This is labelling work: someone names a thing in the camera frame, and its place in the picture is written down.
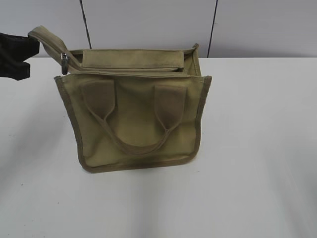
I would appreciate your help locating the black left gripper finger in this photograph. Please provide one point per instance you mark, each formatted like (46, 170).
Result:
(16, 49)

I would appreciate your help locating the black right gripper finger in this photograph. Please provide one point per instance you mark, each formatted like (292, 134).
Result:
(17, 72)

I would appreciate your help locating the metal zipper pull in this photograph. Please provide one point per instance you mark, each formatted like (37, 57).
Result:
(64, 63)

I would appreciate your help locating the olive yellow canvas bag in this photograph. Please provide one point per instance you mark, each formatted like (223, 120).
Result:
(131, 108)

